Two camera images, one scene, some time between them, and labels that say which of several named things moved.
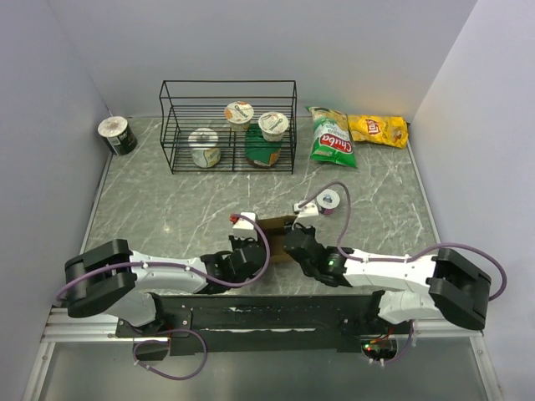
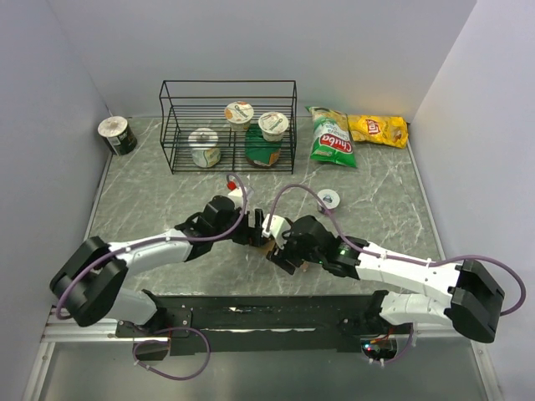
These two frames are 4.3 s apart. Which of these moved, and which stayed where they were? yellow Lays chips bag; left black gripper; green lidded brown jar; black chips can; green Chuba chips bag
Moved: left black gripper
Stayed: black chips can; yellow Lays chips bag; green Chuba chips bag; green lidded brown jar
